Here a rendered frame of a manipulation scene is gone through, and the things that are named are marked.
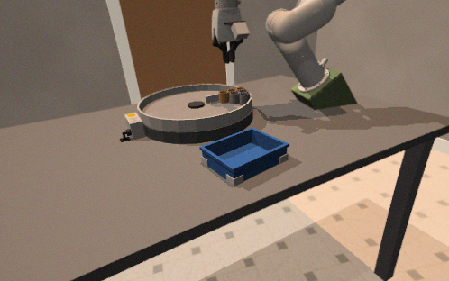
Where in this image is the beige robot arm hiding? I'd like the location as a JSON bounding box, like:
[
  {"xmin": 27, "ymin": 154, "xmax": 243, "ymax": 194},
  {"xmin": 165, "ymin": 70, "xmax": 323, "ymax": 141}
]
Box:
[{"xmin": 224, "ymin": 0, "xmax": 345, "ymax": 93}]

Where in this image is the blue crate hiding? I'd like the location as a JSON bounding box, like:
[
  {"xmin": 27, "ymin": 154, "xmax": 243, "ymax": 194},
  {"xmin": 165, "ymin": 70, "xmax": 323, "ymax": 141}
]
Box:
[{"xmin": 199, "ymin": 127, "xmax": 288, "ymax": 186}]

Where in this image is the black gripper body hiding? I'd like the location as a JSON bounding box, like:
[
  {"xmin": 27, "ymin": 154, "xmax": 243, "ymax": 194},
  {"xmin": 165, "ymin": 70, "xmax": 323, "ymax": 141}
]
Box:
[{"xmin": 212, "ymin": 7, "xmax": 242, "ymax": 42}]

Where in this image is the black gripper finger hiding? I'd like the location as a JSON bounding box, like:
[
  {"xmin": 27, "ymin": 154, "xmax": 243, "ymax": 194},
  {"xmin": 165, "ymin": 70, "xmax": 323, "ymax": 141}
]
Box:
[
  {"xmin": 213, "ymin": 36, "xmax": 229, "ymax": 64},
  {"xmin": 228, "ymin": 39, "xmax": 243, "ymax": 63}
]

